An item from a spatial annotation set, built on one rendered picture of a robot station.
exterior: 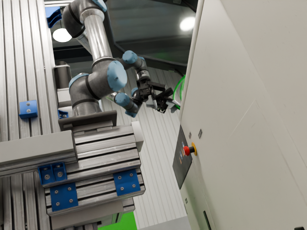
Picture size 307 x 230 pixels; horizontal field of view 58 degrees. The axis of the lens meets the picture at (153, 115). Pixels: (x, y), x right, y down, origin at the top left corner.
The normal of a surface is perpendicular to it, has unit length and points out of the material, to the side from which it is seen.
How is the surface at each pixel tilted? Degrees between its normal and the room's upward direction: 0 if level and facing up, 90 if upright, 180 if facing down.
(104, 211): 90
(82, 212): 90
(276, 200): 90
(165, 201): 90
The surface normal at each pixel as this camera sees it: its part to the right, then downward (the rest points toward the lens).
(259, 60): -0.01, -0.43
